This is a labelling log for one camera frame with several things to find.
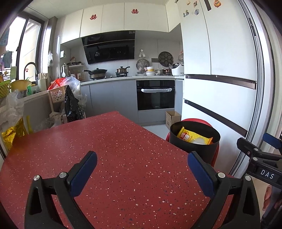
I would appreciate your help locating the steel pot on stove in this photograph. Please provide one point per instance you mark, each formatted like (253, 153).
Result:
(122, 72)

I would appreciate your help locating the gold foil bag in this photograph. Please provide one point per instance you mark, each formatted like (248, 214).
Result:
(13, 132)

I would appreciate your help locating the black built-in oven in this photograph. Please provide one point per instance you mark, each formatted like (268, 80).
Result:
(155, 94)

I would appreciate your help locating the person's right hand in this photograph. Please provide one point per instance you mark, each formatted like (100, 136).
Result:
(272, 198)

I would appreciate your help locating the black sink faucet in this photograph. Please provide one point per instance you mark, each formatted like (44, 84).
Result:
(31, 72)

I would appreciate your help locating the white refrigerator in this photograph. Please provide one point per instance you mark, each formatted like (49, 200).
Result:
(221, 68)

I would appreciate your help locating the clear plastic bag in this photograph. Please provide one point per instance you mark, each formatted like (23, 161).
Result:
(13, 110)

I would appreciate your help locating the black range hood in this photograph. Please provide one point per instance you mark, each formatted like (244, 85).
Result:
(109, 46)

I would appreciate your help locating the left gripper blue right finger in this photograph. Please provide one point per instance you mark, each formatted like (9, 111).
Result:
(203, 173)

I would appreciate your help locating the black plastic bag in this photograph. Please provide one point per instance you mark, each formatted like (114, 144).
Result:
(72, 108)

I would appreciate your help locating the grey lower cabinets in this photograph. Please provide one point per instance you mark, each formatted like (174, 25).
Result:
(120, 94)

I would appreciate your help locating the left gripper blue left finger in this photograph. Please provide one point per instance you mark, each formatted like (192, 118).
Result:
(80, 173)

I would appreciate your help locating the round silver steamer rack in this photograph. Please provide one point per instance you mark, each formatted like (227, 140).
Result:
(142, 64)

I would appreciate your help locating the cardboard box on floor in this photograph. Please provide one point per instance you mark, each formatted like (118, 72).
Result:
(171, 118)

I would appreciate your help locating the white upper cabinets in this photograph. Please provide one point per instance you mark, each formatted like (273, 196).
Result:
(120, 16)

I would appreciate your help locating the beige perforated basket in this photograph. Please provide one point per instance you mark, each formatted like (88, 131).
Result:
(56, 95)

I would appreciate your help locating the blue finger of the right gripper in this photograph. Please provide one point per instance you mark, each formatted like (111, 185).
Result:
(273, 141)

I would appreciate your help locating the round black baking pan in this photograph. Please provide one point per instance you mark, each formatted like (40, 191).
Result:
(166, 59)

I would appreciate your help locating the green woven basket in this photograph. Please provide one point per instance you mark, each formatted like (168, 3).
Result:
(4, 88)

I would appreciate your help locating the white rice cooker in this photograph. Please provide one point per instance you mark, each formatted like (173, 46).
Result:
(177, 69)

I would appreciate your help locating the yellow snack bag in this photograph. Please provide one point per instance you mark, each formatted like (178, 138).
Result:
(192, 137)

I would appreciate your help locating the black trash bin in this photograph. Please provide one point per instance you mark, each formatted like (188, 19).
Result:
(196, 140)

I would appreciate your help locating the black wok on stove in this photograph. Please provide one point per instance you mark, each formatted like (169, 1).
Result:
(96, 74)

